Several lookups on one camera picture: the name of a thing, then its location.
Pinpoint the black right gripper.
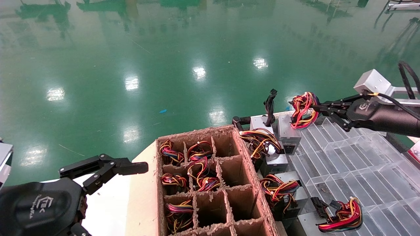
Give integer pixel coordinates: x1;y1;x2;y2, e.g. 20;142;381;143
312;94;420;138

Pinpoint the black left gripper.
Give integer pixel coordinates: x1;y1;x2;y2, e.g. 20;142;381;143
0;179;92;236

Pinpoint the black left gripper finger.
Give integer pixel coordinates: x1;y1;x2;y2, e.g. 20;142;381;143
59;154;149;195

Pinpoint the power supply with coloured wires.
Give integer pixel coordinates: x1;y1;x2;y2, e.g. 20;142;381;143
239;128;289;177
159;140;185;166
186;157;221;192
160;173;188;194
277;92;321;155
260;171;309;221
187;141;214;162

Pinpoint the brown cardboard divider box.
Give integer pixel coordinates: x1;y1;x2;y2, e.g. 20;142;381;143
126;125;280;236

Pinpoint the white work table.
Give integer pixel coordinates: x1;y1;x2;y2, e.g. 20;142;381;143
43;175;132;236

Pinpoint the clear plastic divider tray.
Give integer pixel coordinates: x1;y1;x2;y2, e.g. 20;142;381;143
284;113;420;236

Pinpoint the red white label sign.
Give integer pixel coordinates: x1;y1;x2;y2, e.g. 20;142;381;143
408;140;420;163

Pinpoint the power supply with black connectors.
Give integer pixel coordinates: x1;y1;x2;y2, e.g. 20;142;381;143
297;196;364;236

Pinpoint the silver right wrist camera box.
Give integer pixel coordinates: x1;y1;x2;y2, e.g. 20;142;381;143
353;69;420;107

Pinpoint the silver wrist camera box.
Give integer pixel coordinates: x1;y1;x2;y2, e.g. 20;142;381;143
0;143;13;190
353;69;420;107

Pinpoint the power supply with purple wires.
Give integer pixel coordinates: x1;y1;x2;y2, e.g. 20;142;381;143
165;199;195;234

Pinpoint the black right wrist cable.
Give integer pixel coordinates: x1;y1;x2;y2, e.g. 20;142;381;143
367;61;420;122

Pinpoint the power supply with black cable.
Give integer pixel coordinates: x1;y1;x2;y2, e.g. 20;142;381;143
249;88;279;135

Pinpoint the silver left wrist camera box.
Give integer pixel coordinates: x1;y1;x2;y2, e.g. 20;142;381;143
0;143;13;190

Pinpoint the white metal frame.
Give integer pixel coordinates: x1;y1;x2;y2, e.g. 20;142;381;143
387;2;420;12

